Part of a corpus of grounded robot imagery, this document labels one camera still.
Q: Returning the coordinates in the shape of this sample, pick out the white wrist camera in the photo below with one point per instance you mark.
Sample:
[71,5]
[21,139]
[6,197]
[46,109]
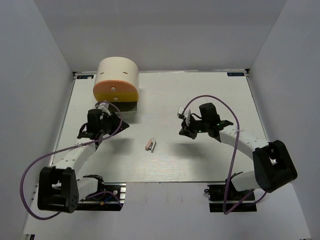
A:
[104,106]
[184,114]

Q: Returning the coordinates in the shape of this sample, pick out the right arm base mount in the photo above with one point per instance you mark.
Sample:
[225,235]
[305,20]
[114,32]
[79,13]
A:
[216,192]

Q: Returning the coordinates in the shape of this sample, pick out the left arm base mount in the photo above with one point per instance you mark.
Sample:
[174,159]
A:
[110,199]

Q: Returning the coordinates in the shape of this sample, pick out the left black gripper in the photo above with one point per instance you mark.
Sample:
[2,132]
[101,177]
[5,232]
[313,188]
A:
[116,120]

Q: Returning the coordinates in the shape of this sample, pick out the orange organizer drawer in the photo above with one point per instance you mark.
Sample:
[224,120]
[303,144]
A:
[119,86]

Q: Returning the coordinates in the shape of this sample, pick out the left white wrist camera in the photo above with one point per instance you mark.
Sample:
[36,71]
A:
[104,106]

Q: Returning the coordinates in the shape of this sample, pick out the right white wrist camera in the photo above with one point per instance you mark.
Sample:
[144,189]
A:
[184,114]

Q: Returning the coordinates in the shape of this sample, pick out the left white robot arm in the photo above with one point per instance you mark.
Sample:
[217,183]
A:
[61,187]

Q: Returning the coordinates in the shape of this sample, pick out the cream cylindrical desk organizer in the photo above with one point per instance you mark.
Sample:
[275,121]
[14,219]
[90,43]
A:
[118,68]

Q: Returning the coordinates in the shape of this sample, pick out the grey green organizer drawer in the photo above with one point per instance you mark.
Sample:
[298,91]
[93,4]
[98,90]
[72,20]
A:
[125,110]

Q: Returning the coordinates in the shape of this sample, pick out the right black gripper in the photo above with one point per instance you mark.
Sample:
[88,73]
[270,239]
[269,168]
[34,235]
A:
[187,130]

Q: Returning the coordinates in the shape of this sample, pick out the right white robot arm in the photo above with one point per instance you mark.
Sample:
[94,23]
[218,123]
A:
[272,165]

